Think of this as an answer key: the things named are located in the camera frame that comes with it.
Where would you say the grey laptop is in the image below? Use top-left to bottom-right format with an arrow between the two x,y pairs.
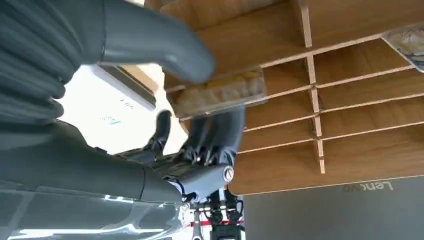
243,175 -> 424,240

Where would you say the wooden card box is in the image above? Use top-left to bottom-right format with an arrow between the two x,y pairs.
144,0 -> 424,197

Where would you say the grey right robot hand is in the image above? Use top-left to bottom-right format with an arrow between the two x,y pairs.
0,0 -> 247,240

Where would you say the white flat card reader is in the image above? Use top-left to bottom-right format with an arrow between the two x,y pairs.
57,63 -> 159,156

